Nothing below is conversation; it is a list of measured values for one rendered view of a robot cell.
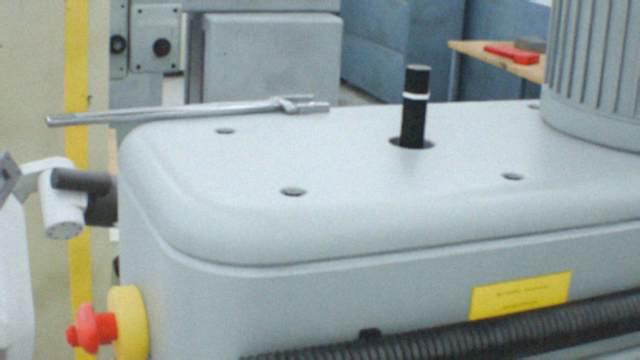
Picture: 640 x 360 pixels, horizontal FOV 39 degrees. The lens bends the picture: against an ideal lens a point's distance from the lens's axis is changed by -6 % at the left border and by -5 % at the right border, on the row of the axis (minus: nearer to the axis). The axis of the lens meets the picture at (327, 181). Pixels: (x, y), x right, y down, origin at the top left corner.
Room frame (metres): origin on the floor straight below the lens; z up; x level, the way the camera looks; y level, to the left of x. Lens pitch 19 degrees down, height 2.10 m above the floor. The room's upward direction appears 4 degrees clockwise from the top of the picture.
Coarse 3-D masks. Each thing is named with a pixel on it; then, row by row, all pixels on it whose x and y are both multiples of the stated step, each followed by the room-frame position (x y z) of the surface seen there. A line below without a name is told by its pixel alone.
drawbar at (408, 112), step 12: (408, 72) 0.71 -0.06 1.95; (420, 72) 0.71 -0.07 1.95; (408, 84) 0.71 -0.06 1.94; (420, 84) 0.71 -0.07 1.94; (408, 108) 0.71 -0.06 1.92; (420, 108) 0.71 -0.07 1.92; (408, 120) 0.71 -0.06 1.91; (420, 120) 0.71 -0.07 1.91; (408, 132) 0.71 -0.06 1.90; (420, 132) 0.71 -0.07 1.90; (408, 144) 0.71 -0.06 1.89; (420, 144) 0.71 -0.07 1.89
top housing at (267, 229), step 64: (192, 128) 0.71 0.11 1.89; (256, 128) 0.72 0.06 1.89; (320, 128) 0.74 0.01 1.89; (384, 128) 0.75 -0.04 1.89; (448, 128) 0.76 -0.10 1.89; (512, 128) 0.78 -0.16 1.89; (128, 192) 0.66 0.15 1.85; (192, 192) 0.57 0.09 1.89; (256, 192) 0.57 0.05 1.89; (320, 192) 0.58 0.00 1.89; (384, 192) 0.59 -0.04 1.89; (448, 192) 0.60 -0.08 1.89; (512, 192) 0.62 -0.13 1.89; (576, 192) 0.64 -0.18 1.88; (128, 256) 0.66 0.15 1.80; (192, 256) 0.54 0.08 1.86; (256, 256) 0.53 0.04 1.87; (320, 256) 0.54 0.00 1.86; (384, 256) 0.56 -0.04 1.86; (448, 256) 0.58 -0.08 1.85; (512, 256) 0.60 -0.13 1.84; (576, 256) 0.63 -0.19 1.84; (192, 320) 0.53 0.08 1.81; (256, 320) 0.53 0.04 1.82; (320, 320) 0.54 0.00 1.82; (384, 320) 0.56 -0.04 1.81; (448, 320) 0.58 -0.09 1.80
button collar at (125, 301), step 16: (112, 288) 0.63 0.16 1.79; (128, 288) 0.62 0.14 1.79; (112, 304) 0.62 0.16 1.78; (128, 304) 0.60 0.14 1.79; (128, 320) 0.59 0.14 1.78; (144, 320) 0.60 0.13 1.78; (128, 336) 0.59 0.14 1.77; (144, 336) 0.59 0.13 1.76; (128, 352) 0.59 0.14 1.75; (144, 352) 0.60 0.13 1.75
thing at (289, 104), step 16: (288, 96) 0.81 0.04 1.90; (304, 96) 0.81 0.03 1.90; (96, 112) 0.72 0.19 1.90; (112, 112) 0.72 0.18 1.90; (128, 112) 0.72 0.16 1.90; (144, 112) 0.73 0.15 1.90; (160, 112) 0.73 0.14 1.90; (176, 112) 0.74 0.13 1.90; (192, 112) 0.74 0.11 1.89; (208, 112) 0.75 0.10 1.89; (224, 112) 0.76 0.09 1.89; (240, 112) 0.76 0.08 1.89; (256, 112) 0.77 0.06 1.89; (288, 112) 0.77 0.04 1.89; (304, 112) 0.78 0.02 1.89; (320, 112) 0.78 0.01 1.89
